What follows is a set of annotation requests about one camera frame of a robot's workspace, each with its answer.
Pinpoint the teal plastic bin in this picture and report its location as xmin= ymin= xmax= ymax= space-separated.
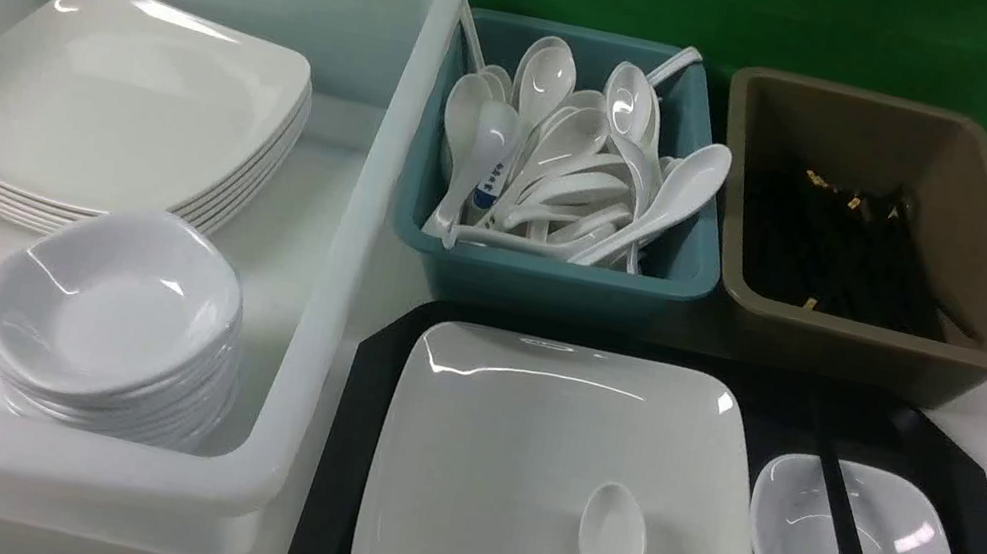
xmin=389 ymin=7 xmax=722 ymax=329

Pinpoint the white spoon upright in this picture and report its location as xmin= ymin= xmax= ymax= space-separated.
xmin=513 ymin=35 xmax=577 ymax=132
xmin=604 ymin=62 xmax=655 ymax=146

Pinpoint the white square rice plate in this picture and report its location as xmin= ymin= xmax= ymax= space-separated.
xmin=350 ymin=321 xmax=752 ymax=554

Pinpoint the stack of white small bowls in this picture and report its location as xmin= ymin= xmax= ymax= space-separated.
xmin=0 ymin=211 xmax=245 ymax=454

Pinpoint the white spoon upright back right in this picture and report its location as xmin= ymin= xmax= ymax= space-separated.
xmin=604 ymin=62 xmax=655 ymax=146

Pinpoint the brown plastic bin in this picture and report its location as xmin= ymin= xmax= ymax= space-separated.
xmin=718 ymin=67 xmax=987 ymax=408

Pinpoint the black serving tray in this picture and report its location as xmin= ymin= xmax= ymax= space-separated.
xmin=287 ymin=300 xmax=987 ymax=554

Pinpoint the white spoon upright centre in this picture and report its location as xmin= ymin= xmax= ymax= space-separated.
xmin=513 ymin=35 xmax=577 ymax=132

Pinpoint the stack of white square plates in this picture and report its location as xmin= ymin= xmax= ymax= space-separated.
xmin=0 ymin=0 xmax=314 ymax=236

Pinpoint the white spoon leaning right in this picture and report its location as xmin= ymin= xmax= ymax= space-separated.
xmin=567 ymin=144 xmax=734 ymax=266

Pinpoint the small white side bowl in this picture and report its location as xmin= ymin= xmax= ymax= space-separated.
xmin=749 ymin=452 xmax=951 ymax=554

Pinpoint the pile of black chopsticks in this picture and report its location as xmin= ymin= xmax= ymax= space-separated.
xmin=742 ymin=158 xmax=985 ymax=347

